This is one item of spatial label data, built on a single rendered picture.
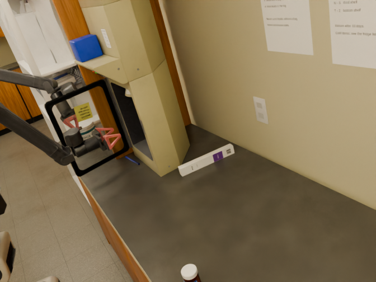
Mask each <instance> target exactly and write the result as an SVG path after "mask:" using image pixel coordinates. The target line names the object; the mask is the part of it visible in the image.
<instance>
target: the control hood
mask: <svg viewBox="0 0 376 282"><path fill-rule="evenodd" d="M74 62H75V63H76V64H78V65H80V66H82V67H85V68H87V69H89V70H92V71H94V72H96V73H98V74H101V75H103V76H105V77H107V78H109V79H111V80H113V81H116V82H119V83H121V84H126V83H128V79H127V76H126V74H125V71H124V67H123V64H122V62H121V59H119V58H115V57H111V56H108V55H102V56H100V57H97V58H94V59H91V60H88V61H86V62H83V63H82V62H79V61H77V60H75V61H74Z"/></svg>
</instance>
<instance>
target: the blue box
mask: <svg viewBox="0 0 376 282"><path fill-rule="evenodd" d="M69 43H70V45H71V48H72V50H73V53H74V56H75V58H76V60H77V61H79V62H82V63H83V62H86V61H88V60H91V59H94V58H97V57H100V56H102V55H103V53H102V50H101V47H100V45H99V42H98V39H97V36H96V35H92V34H88V35H85V36H82V37H79V38H76V39H73V40H70V41H69Z"/></svg>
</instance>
